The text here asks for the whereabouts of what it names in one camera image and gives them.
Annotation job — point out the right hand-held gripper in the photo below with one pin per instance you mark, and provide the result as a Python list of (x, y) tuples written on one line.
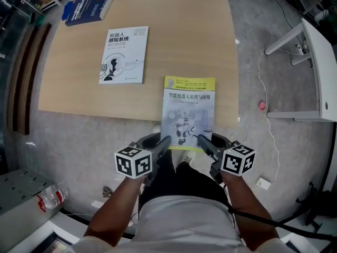
[(237, 159)]

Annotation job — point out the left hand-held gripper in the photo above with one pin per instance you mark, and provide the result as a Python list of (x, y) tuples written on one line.
[(133, 162)]

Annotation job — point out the yellow grey robot book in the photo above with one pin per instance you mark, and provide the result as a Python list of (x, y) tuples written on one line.
[(188, 109)]

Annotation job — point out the white robot book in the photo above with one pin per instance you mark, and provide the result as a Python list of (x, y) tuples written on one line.
[(123, 55)]

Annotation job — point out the person's left forearm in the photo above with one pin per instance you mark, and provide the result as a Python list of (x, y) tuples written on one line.
[(116, 209)]

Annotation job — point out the person's right forearm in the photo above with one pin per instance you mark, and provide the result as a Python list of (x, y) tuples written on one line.
[(250, 207)]

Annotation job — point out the person's left white shoe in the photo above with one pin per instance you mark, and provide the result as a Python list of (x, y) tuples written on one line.
[(157, 129)]

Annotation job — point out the person's white shoe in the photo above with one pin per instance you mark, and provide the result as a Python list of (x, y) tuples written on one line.
[(157, 129), (189, 157)]

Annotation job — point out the person's right white shoe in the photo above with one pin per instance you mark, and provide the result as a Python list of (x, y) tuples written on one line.
[(189, 157)]

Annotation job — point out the pink round object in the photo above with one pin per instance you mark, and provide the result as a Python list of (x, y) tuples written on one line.
[(262, 106)]

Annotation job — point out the white power strip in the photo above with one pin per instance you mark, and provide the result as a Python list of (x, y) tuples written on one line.
[(301, 46), (263, 183)]

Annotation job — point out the person's white shirt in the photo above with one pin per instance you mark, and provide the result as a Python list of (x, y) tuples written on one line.
[(181, 225)]

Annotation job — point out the wooden table white legs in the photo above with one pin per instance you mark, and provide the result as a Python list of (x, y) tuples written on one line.
[(171, 35)]

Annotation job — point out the clear water bottle red label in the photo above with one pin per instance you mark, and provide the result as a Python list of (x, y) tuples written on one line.
[(52, 198)]

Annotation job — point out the black office chair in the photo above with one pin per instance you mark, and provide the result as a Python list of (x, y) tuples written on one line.
[(313, 209)]

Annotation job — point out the white rectangular table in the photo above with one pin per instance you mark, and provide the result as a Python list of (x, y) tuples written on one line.
[(318, 62)]

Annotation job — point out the grey perforated metal cabinet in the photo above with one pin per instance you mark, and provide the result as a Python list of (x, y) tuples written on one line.
[(21, 191)]

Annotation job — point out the brown wooden steps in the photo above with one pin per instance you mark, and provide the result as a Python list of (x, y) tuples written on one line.
[(26, 83)]

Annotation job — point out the thick blue book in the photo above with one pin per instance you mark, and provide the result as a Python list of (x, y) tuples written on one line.
[(87, 9)]

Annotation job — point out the green dustpan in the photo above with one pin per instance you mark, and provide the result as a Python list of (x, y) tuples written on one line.
[(37, 20)]

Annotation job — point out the dark window frame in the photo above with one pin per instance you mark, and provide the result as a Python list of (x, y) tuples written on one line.
[(52, 244)]

